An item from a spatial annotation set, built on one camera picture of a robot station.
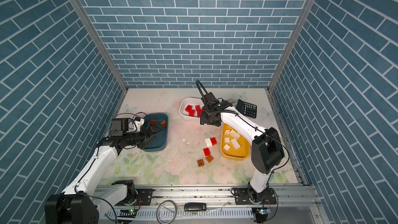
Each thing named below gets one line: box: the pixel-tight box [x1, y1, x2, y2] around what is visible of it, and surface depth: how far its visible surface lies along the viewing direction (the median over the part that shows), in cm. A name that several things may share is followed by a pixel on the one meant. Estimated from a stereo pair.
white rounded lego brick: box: [204, 136, 213, 148], surface depth 93 cm
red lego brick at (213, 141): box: [210, 136, 218, 146], surface depth 93 cm
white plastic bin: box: [178, 96, 205, 122], surface depth 107 cm
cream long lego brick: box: [229, 129, 241, 140], surface depth 96 cm
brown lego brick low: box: [197, 159, 205, 168], surface depth 86 cm
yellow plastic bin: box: [220, 122, 251, 161], surface depth 91 cm
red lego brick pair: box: [195, 104, 203, 118], surface depth 110 cm
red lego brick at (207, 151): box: [203, 147, 211, 157], surface depth 90 cm
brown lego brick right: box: [205, 154, 215, 164], surface depth 87 cm
